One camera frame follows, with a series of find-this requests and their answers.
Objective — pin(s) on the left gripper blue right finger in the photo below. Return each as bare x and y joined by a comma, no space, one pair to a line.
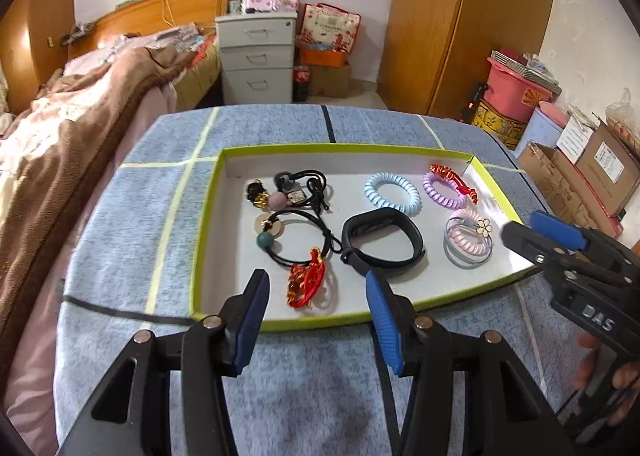
414,346

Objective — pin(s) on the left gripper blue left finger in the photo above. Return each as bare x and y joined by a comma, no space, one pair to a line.
219,346

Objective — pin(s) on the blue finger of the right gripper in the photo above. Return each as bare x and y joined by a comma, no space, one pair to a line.
597,247
543,251

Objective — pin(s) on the red tassel knot charm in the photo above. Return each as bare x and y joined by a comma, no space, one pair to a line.
447,174

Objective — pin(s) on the black smart wristband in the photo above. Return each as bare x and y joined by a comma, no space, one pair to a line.
381,238

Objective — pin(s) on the right hand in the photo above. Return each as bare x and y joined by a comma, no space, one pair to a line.
608,387

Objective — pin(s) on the large open cardboard box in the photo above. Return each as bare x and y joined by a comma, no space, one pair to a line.
567,192

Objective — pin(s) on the small labelled cardboard box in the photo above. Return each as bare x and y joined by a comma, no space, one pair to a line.
609,168

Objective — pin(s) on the light blue box pink lid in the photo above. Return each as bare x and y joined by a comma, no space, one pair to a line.
544,127

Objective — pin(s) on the yellow patterned tin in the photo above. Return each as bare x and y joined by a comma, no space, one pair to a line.
507,130

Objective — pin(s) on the pink plastic bin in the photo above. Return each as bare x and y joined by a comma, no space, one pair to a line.
512,95

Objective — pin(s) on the green shallow cardboard tray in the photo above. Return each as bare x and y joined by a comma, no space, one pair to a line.
227,252

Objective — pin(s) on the brown blanket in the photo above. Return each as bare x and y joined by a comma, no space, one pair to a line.
51,163

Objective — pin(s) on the tall wooden wardrobe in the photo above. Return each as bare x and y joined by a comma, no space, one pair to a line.
435,52

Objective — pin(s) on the brown cardboard box under bag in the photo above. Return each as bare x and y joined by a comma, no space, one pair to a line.
330,82

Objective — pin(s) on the orange box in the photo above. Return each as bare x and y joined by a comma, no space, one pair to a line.
328,58

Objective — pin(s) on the red patterned gift bag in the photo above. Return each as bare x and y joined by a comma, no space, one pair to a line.
331,26

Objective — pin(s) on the grey three-drawer cabinet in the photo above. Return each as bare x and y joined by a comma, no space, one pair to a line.
257,57

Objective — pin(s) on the wooden headboard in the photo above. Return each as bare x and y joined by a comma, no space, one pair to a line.
146,17

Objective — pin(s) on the left wooden cabinet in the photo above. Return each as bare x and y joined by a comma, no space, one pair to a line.
31,35

